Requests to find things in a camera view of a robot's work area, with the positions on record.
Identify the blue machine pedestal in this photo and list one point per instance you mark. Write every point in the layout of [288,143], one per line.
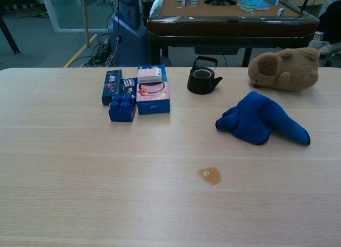
[128,39]

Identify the white shoe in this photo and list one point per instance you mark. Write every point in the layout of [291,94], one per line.
[330,48]

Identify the brown capybara plush toy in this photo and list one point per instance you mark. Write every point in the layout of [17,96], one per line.
[287,71]

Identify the black teapot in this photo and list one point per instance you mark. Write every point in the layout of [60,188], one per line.
[199,86]

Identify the brown liquid spill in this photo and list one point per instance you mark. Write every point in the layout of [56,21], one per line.
[212,177]

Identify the single blue mahjong tile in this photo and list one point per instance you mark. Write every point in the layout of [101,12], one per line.
[280,12]

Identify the pink and blue box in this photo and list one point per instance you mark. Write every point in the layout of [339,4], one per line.
[153,99]

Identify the blue mahjong tile pile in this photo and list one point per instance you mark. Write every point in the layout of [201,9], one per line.
[253,1]

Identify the pink tissue pack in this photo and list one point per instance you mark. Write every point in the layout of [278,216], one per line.
[149,75]

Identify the black slanted table leg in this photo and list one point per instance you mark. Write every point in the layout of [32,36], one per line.
[10,36]

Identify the wooden pole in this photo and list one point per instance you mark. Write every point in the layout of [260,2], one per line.
[85,23]

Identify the blue striped snack packet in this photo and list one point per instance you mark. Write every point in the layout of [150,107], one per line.
[129,85]

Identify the dark blue narrow box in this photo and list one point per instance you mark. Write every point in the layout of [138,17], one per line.
[112,84]

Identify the small blue snack pack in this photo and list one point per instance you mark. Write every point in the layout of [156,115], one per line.
[121,114]

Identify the blue cloth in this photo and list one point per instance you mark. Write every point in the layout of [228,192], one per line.
[255,116]

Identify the dark wooden mahjong table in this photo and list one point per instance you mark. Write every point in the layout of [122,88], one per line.
[229,27]

